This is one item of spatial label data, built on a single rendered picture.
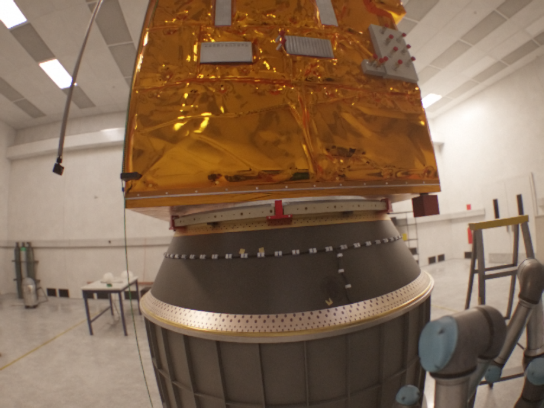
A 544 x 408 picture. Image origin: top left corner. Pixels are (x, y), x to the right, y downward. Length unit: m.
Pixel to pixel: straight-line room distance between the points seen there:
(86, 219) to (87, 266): 1.25
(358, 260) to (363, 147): 0.65
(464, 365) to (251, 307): 0.89
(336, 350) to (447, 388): 0.69
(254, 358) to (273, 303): 0.26
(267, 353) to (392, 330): 0.61
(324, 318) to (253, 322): 0.30
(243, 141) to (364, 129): 0.71
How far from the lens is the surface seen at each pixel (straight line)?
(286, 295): 1.19
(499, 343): 0.72
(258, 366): 1.24
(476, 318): 0.65
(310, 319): 1.16
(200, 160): 1.36
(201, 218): 1.47
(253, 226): 1.35
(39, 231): 8.72
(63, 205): 8.24
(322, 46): 1.92
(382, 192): 1.63
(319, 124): 1.53
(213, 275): 1.33
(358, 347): 1.29
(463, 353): 0.62
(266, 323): 1.16
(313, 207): 1.33
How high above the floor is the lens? 1.57
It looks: 7 degrees up
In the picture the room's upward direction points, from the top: 4 degrees counter-clockwise
